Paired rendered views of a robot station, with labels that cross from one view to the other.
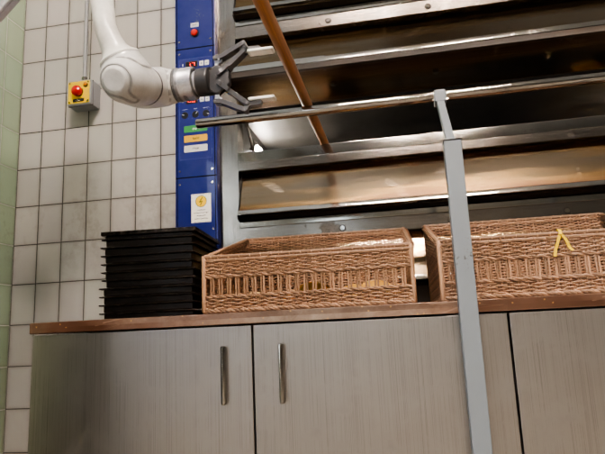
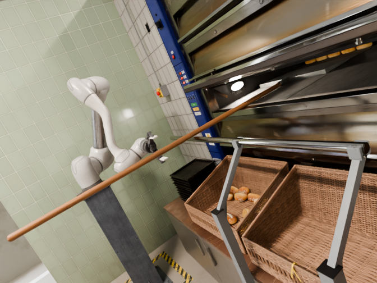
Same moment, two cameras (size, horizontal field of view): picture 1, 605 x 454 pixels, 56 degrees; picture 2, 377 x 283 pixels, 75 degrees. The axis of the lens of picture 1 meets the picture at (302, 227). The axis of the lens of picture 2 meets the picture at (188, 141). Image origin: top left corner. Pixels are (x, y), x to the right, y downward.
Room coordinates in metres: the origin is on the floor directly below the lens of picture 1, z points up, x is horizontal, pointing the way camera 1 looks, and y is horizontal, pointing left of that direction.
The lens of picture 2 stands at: (0.79, -1.13, 1.49)
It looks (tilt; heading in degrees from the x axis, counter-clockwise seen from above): 14 degrees down; 56
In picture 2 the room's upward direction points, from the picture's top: 24 degrees counter-clockwise
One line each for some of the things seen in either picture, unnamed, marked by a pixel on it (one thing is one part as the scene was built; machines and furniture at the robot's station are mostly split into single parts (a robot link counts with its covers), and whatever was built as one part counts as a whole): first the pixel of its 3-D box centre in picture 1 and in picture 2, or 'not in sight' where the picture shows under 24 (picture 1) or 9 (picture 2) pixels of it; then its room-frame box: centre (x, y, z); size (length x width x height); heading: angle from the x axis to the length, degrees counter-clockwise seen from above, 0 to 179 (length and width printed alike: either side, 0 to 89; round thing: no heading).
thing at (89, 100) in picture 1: (84, 95); (162, 91); (2.06, 0.82, 1.46); 0.10 x 0.07 x 0.10; 80
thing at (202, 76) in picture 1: (213, 81); (151, 146); (1.43, 0.22, 1.20); 0.09 x 0.07 x 0.08; 80
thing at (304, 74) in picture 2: not in sight; (303, 71); (2.58, -0.20, 1.20); 0.55 x 0.36 x 0.03; 80
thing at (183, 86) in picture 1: (187, 84); (147, 146); (1.44, 0.29, 1.20); 0.09 x 0.06 x 0.09; 170
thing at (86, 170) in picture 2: not in sight; (84, 169); (1.15, 0.86, 1.17); 0.18 x 0.16 x 0.22; 31
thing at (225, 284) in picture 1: (316, 265); (234, 194); (1.68, -0.04, 0.72); 0.56 x 0.49 x 0.28; 81
